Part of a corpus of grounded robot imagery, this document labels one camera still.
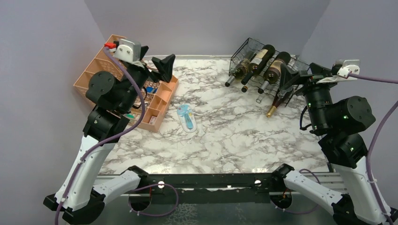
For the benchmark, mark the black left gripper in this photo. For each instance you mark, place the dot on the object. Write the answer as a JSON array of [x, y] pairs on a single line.
[[164, 65]]

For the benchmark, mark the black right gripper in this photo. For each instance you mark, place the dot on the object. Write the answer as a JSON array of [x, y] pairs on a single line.
[[309, 80]]

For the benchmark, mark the green bottle brown label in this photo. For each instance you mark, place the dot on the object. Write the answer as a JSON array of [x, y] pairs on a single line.
[[272, 74]]

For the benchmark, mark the green bottle black cap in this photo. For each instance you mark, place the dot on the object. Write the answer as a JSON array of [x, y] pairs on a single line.
[[258, 63]]

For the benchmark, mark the clear glass bottle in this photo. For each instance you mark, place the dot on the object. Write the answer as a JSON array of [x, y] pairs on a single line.
[[270, 91]]

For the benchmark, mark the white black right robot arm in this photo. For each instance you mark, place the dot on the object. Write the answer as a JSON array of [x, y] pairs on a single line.
[[339, 126]]

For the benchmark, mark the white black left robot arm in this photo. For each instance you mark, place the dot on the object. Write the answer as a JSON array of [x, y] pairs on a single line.
[[80, 201]]

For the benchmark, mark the amber bottle gold cap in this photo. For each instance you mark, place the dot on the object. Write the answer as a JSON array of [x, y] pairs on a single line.
[[278, 99]]

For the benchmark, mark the dark bottle brown cap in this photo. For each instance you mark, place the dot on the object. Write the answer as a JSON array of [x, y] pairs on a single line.
[[245, 88]]

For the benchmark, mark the green bottle silver cap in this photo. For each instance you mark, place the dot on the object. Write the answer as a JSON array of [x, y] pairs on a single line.
[[241, 69]]

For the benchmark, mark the peach plastic desk organizer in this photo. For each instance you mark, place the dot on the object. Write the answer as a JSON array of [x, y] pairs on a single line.
[[106, 83]]

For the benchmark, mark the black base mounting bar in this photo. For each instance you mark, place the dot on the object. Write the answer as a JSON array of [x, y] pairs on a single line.
[[211, 189]]

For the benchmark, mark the black wire wine rack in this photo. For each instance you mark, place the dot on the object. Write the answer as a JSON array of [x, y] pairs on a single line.
[[256, 81]]

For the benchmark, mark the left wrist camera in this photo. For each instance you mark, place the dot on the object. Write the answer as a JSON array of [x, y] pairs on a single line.
[[125, 50]]

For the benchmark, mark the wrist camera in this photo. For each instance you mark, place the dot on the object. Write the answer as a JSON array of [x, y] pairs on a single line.
[[346, 72], [125, 50]]

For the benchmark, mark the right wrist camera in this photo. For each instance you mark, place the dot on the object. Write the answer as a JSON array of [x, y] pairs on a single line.
[[346, 72]]

